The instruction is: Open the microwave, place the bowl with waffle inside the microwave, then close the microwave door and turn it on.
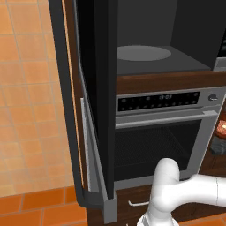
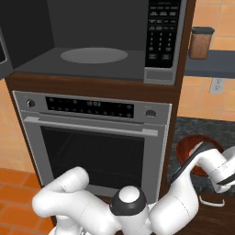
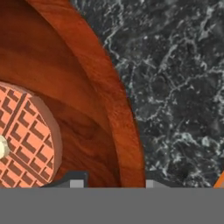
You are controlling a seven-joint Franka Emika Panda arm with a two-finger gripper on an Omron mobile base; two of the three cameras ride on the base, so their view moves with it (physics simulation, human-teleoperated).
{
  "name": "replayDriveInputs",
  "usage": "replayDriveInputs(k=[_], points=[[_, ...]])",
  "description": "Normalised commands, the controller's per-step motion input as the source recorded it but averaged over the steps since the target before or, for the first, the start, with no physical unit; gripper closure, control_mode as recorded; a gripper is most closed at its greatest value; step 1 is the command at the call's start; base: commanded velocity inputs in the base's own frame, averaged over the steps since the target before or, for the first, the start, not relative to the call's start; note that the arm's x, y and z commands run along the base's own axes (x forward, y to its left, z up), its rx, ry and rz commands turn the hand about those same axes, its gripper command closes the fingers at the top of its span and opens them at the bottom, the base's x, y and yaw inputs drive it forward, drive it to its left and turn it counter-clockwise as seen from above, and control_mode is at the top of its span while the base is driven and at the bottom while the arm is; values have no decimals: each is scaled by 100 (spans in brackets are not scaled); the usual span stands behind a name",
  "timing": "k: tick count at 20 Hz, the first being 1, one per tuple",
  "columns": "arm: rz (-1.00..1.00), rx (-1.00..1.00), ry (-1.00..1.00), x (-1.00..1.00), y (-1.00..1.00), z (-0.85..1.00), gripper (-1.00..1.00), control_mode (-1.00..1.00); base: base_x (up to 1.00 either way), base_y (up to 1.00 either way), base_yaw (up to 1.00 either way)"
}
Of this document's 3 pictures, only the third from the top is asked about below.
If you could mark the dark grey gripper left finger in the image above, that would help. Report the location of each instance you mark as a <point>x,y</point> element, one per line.
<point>78,177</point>

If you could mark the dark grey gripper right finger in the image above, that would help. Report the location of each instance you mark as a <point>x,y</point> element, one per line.
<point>151,176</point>

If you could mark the brown wooden bowl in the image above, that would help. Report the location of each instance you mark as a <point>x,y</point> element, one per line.
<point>96,96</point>

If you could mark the round orange-brown waffle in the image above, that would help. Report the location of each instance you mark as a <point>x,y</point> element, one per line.
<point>29,131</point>

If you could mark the orange object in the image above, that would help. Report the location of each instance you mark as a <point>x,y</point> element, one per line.
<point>220,181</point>

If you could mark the pale yellow butter pat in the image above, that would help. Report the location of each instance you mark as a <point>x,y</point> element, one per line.
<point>3,147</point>

